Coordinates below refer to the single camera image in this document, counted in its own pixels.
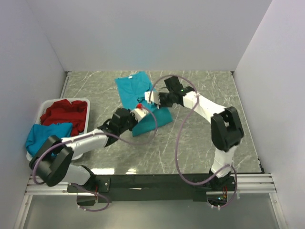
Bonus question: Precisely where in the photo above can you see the teal t shirt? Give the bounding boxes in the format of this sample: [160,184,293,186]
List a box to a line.
[25,123,72,156]
[115,71,173,137]

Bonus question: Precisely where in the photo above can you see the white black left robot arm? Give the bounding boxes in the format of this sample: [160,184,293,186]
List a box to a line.
[29,108,139,192]

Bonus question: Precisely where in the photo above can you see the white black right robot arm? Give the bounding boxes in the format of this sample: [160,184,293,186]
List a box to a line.
[157,74,244,190]

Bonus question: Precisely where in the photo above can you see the red t shirt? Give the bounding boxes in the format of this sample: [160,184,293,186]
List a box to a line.
[40,99,88,136]

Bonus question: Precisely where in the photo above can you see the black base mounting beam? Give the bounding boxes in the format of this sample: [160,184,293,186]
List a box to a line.
[66,173,238,206]

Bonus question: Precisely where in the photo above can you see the white plastic laundry basket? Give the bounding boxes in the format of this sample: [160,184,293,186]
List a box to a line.
[26,98,90,161]

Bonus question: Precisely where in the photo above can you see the teal t shirt in basket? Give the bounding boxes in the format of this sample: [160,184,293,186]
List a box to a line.
[25,123,72,156]

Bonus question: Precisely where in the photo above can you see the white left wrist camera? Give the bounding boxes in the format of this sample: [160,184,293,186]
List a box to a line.
[131,104,149,122]

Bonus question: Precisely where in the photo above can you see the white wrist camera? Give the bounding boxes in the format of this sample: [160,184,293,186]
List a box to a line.
[131,104,149,122]
[144,91,161,106]

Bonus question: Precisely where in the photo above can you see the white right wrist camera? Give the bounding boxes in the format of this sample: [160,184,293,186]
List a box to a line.
[144,91,161,106]

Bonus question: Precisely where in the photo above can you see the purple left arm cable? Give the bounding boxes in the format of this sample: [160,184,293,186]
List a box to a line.
[32,104,158,212]

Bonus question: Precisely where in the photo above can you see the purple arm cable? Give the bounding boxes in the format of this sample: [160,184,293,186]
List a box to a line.
[32,104,158,212]
[149,75,238,208]

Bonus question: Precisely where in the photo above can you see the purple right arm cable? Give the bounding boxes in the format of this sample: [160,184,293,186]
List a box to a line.
[149,75,238,208]

